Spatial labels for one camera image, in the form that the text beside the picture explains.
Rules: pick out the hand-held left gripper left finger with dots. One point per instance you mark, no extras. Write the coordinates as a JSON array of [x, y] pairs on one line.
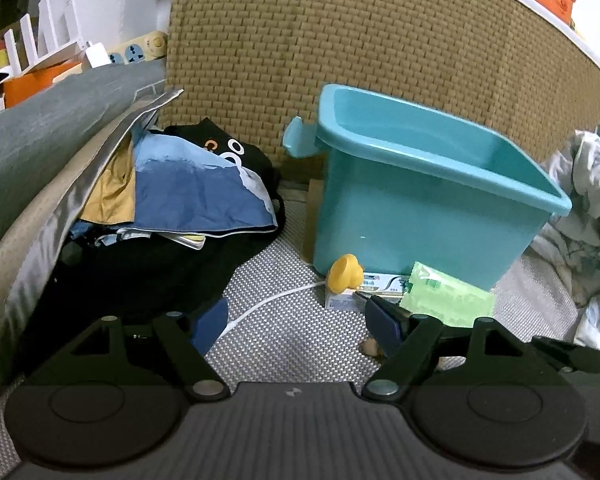
[[211, 327]]

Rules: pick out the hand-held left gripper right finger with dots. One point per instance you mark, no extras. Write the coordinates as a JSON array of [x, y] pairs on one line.
[[384, 327]]

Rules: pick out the white toothpaste box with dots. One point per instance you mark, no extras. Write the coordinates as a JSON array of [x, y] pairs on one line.
[[380, 282]]

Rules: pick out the yellow rubber toy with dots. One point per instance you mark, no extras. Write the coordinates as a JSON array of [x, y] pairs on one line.
[[342, 272]]

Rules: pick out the green wet wipes packet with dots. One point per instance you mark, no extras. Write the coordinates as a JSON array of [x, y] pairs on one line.
[[450, 300]]

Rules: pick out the teal plastic bin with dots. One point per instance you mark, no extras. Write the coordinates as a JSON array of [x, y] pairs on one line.
[[405, 210]]

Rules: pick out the small brown object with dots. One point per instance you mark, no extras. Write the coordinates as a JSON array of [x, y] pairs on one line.
[[370, 346]]

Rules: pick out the grey mesh bed mat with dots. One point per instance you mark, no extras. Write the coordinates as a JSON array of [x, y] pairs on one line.
[[290, 345]]

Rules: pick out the thin booklet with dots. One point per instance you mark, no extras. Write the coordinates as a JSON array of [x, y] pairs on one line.
[[187, 241]]

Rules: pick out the black printed garment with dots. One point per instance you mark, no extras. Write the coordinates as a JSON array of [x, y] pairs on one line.
[[130, 280]]

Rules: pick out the blue printed cloth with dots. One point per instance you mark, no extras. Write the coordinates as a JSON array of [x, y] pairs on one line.
[[190, 195]]

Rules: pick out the crumpled light blanket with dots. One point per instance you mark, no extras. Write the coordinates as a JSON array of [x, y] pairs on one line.
[[590, 200]]

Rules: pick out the mustard yellow cloth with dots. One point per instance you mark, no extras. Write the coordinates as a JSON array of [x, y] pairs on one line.
[[112, 195]]

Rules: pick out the silver grey pillow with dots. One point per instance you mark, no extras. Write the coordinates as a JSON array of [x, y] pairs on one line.
[[35, 260]]

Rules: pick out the grey bolster pillow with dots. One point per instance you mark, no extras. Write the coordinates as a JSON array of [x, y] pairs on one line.
[[40, 125]]

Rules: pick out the yellow blue power strip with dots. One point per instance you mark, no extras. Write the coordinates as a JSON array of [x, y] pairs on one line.
[[140, 50]]

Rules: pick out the white plug adapter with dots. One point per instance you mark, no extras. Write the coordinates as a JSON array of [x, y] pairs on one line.
[[96, 56]]

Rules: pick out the woven bamboo mat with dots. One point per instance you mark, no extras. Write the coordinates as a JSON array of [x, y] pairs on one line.
[[280, 35]]

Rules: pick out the orange box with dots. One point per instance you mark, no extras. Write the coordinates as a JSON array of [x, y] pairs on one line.
[[30, 85]]

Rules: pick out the white router with antennas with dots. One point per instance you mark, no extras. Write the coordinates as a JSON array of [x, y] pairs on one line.
[[55, 55]]

